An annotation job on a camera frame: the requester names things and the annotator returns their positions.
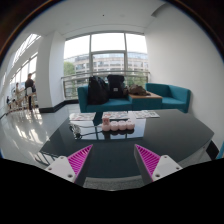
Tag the pink charger plug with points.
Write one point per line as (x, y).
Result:
(106, 120)

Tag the black backpack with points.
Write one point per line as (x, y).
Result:
(116, 86)
(97, 91)

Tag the seated person far left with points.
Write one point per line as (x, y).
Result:
(17, 95)

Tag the teal sofa right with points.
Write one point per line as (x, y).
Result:
(167, 97)

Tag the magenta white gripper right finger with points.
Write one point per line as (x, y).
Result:
(152, 166)

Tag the brown bag on table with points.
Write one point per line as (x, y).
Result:
(138, 90)

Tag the black backpack right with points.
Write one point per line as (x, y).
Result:
(116, 86)

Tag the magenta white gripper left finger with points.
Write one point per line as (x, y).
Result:
(74, 167)

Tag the wooden corner table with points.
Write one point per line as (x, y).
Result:
(149, 96)

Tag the standing person in black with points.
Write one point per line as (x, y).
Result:
(30, 88)

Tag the left magazine on table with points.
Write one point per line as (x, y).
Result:
(82, 116)

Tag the black backpack left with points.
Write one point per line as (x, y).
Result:
(97, 91)

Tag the right magazine on table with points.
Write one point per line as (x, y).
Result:
(145, 114)

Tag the middle magazine on table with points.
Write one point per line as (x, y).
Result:
(116, 115)

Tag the magazine on table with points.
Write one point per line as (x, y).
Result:
(82, 116)
(145, 114)
(116, 115)

